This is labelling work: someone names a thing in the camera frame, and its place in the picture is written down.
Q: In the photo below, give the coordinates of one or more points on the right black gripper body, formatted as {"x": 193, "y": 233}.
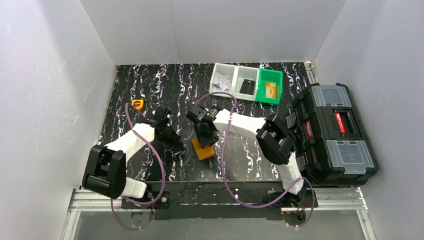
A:
{"x": 205, "y": 138}

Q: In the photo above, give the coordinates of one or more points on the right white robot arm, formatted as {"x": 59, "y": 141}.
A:
{"x": 271, "y": 133}

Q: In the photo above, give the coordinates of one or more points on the aluminium frame rail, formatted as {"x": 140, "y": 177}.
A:
{"x": 341, "y": 213}

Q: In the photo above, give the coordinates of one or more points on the gold credit card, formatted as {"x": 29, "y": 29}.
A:
{"x": 271, "y": 90}

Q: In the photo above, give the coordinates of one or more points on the middle grey plastic bin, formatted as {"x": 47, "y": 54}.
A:
{"x": 245, "y": 72}

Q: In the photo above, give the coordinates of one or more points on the yellow tape measure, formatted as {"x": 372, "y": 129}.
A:
{"x": 138, "y": 104}

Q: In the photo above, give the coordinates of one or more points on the black card in bin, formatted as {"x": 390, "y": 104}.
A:
{"x": 247, "y": 87}

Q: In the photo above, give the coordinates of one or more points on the black plastic toolbox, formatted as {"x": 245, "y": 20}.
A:
{"x": 331, "y": 137}

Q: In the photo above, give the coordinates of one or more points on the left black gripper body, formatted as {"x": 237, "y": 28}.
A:
{"x": 173, "y": 139}

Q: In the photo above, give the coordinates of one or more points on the green plastic bin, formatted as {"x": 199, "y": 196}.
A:
{"x": 267, "y": 75}

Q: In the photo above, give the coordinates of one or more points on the photo cards in bin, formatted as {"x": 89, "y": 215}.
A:
{"x": 222, "y": 83}

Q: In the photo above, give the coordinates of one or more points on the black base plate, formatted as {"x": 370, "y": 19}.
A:
{"x": 211, "y": 200}

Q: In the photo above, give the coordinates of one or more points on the left grey plastic bin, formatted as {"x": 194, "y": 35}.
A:
{"x": 227, "y": 70}

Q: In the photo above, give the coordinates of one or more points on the grey plastic bin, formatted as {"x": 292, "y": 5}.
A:
{"x": 245, "y": 72}
{"x": 227, "y": 70}

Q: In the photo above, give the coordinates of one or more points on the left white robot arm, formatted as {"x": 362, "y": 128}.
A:
{"x": 105, "y": 171}

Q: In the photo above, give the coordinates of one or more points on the orange leather card holder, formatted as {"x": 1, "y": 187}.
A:
{"x": 202, "y": 152}

